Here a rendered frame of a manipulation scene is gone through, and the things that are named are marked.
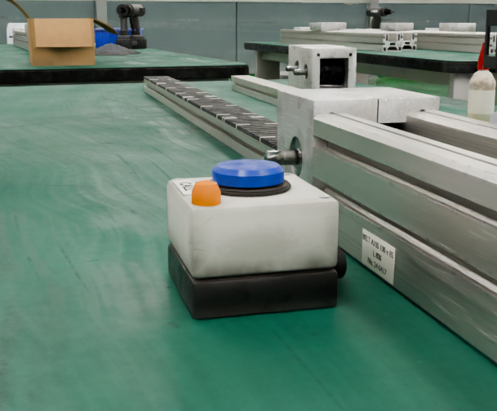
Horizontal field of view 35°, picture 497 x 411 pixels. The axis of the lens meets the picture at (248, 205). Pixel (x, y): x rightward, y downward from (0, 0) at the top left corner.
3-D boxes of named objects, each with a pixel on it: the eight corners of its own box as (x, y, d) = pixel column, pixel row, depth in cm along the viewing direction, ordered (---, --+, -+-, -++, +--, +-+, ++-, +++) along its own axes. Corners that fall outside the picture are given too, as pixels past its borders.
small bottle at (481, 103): (477, 126, 114) (482, 42, 112) (461, 123, 118) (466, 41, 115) (498, 125, 116) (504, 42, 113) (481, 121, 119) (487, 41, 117)
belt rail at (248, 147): (144, 91, 169) (144, 77, 168) (162, 90, 170) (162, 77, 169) (272, 176, 79) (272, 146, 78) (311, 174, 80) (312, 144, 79)
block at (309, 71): (286, 94, 164) (287, 46, 162) (339, 92, 166) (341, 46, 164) (299, 98, 154) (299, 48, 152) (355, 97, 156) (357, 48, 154)
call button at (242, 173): (205, 192, 46) (205, 158, 45) (272, 189, 47) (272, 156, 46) (220, 208, 42) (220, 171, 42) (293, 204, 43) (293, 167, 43)
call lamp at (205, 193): (188, 200, 41) (188, 178, 41) (217, 198, 42) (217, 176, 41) (194, 206, 40) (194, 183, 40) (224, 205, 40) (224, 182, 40)
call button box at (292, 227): (167, 274, 48) (165, 173, 47) (318, 262, 51) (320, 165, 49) (193, 321, 41) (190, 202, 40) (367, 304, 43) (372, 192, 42)
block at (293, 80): (277, 89, 175) (277, 45, 173) (326, 87, 178) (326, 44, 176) (293, 93, 166) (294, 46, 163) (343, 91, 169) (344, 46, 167)
